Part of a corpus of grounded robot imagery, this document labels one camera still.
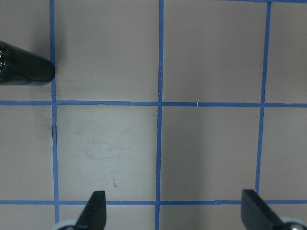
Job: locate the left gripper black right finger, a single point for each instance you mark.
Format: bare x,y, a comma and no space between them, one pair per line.
256,214

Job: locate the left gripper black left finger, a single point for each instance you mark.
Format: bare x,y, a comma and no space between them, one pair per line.
93,216

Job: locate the dark glass wine bottle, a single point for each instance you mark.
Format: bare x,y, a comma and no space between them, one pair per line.
20,67

